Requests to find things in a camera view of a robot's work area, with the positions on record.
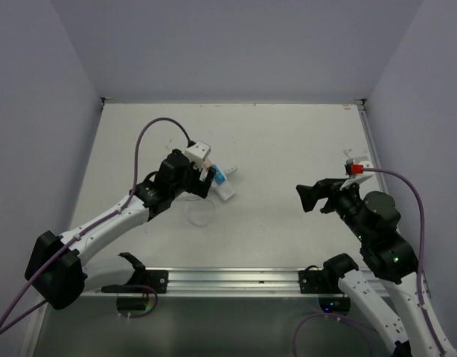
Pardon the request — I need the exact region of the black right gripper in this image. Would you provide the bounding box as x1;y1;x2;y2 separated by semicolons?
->
295;173;371;242

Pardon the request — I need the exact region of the blue plug adapter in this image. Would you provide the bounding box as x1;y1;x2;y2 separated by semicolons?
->
211;165;226;185

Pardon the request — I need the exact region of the white cube socket adapter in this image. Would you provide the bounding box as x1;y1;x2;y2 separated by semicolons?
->
211;181;236;202

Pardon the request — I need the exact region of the white usb cable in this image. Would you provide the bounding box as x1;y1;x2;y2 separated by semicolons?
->
185;199;216;227

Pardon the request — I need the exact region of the white plug adapter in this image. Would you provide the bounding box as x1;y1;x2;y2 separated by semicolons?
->
224;165;238;176

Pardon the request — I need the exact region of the pink small plug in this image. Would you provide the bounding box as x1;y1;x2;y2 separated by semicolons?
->
203;158;212;169

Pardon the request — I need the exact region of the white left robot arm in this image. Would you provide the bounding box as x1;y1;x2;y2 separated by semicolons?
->
25;141;217;309

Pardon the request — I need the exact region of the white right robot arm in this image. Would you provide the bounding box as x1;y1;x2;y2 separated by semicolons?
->
296;178;457;356

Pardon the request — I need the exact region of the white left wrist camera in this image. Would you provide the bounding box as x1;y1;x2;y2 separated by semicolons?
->
184;141;211;169

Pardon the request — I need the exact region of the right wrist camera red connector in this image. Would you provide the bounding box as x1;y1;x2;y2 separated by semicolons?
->
342;157;373;189

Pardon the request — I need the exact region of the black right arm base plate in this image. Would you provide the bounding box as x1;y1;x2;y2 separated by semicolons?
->
298;266;351;315

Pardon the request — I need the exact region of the aluminium front rail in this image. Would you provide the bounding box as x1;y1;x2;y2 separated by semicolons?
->
63;262;302;302

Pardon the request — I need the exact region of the aluminium rail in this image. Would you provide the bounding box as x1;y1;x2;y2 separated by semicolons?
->
63;262;302;302
354;99;389;193

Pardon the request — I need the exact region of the aluminium right side rail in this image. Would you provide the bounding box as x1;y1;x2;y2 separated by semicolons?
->
354;99;389;193

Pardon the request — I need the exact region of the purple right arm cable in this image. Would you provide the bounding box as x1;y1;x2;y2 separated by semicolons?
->
292;167;447;357

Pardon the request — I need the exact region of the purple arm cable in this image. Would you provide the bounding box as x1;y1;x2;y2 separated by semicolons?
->
292;167;447;357
0;117;194;335

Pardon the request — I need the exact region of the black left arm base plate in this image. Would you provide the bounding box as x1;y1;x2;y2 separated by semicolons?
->
101;270;169;312

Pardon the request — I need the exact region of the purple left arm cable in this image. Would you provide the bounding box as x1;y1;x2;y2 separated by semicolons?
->
0;117;194;335

